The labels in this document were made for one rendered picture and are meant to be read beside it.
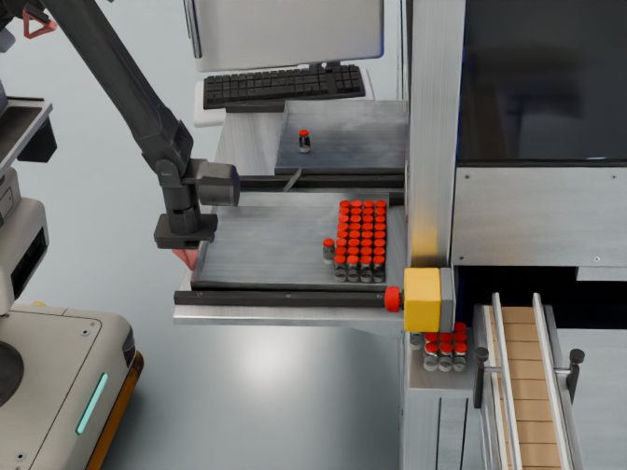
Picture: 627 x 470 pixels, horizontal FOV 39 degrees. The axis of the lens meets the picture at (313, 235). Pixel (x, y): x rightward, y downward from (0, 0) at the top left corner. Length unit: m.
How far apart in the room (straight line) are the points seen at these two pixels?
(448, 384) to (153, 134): 0.60
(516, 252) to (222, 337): 1.49
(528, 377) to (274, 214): 0.62
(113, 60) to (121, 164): 2.20
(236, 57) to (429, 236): 1.12
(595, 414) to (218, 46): 1.29
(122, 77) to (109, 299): 1.66
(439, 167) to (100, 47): 0.51
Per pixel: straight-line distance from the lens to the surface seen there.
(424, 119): 1.24
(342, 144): 1.91
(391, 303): 1.36
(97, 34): 1.32
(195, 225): 1.52
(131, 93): 1.37
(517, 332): 1.43
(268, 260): 1.63
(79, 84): 4.13
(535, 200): 1.34
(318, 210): 1.73
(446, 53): 1.19
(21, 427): 2.28
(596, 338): 1.55
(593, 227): 1.39
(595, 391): 1.66
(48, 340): 2.45
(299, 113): 2.02
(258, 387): 2.58
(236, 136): 1.97
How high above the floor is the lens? 1.95
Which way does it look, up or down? 40 degrees down
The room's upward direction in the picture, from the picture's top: 4 degrees counter-clockwise
